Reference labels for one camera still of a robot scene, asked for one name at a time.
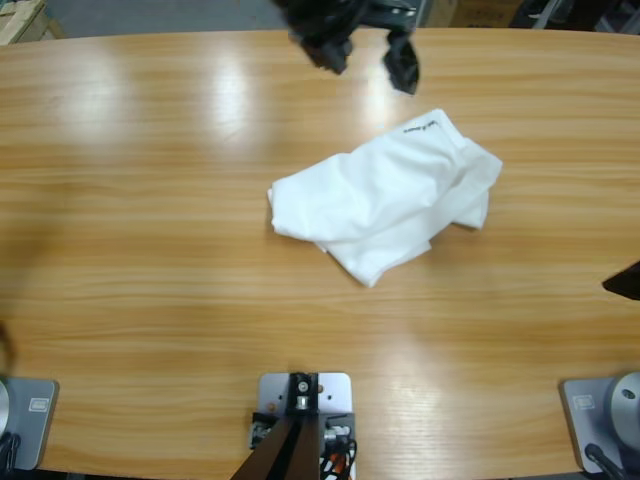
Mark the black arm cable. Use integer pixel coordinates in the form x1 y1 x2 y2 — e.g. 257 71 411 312
0 322 17 374

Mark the dark grey chair base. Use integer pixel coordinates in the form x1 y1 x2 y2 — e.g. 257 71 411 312
607 0 640 35

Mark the grey metal stand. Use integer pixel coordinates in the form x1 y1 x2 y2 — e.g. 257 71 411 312
528 0 566 29

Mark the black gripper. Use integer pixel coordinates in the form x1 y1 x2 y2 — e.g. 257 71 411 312
272 0 422 96

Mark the light brown cardboard box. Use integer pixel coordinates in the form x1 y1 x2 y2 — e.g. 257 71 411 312
424 0 459 27

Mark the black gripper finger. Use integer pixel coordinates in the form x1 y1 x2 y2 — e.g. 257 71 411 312
601 259 640 301

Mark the dark brown cardboard box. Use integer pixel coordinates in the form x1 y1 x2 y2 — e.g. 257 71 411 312
452 0 516 27

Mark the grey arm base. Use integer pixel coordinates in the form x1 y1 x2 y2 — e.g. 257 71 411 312
558 370 640 474
0 377 60 472

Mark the white T-shirt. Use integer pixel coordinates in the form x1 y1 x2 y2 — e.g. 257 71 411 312
266 108 504 289

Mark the white mount block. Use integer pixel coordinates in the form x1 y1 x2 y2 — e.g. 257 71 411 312
248 370 359 480

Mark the dark post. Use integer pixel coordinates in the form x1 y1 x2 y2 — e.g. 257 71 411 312
234 370 321 480

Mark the light wooden pallet stack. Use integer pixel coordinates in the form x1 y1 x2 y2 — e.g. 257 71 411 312
0 0 65 46

